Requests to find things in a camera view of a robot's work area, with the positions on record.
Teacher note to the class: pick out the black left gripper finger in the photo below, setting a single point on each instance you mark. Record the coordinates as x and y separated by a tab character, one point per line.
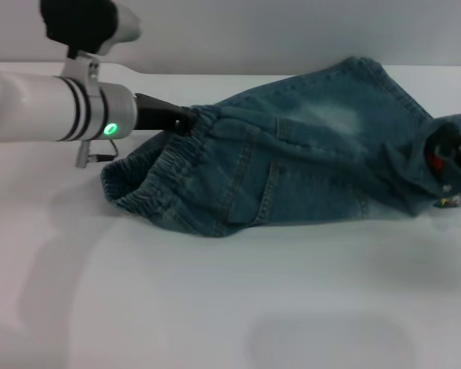
186	121

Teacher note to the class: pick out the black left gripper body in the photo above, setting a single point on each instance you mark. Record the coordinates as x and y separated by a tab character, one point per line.
153	113

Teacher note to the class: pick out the blue denim shorts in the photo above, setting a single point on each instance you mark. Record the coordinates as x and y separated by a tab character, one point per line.
272	165

